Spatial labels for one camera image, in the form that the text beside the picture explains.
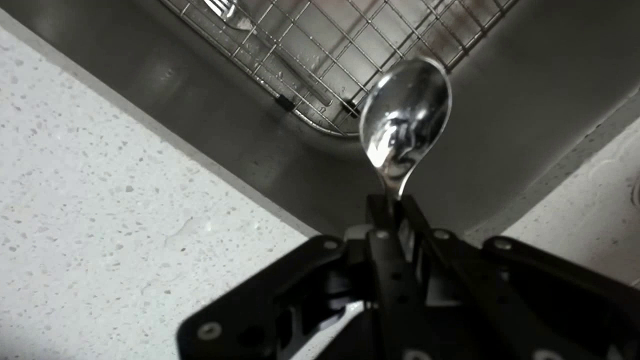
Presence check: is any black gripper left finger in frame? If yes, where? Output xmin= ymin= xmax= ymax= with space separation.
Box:
xmin=176 ymin=194 xmax=436 ymax=360

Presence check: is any silver fork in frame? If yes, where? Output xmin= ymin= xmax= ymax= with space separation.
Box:
xmin=202 ymin=0 xmax=258 ymax=35

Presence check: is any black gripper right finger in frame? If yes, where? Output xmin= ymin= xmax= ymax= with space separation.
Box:
xmin=397 ymin=197 xmax=640 ymax=360

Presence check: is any stainless steel sink basin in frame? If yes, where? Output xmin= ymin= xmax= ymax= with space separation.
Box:
xmin=0 ymin=0 xmax=640 ymax=242

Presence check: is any silver spoon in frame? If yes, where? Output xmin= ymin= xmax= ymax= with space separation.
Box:
xmin=358 ymin=56 xmax=455 ymax=203

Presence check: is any metal wire sink grid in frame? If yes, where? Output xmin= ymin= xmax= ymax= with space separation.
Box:
xmin=157 ymin=0 xmax=518 ymax=140

